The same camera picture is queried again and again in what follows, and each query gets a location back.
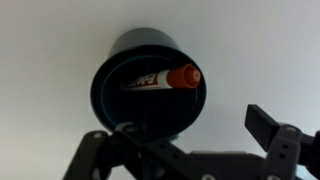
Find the dark teal enamel mug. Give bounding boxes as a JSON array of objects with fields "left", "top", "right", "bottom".
[{"left": 90, "top": 27, "right": 206, "bottom": 138}]

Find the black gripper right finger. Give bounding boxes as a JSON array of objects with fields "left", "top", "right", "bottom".
[{"left": 245, "top": 104, "right": 320, "bottom": 180}]

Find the orange capped whiteboard marker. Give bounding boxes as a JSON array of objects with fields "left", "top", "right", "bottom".
[{"left": 121, "top": 64, "right": 201, "bottom": 91}]

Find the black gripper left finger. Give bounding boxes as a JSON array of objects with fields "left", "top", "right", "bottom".
[{"left": 63, "top": 127, "right": 214, "bottom": 180}]

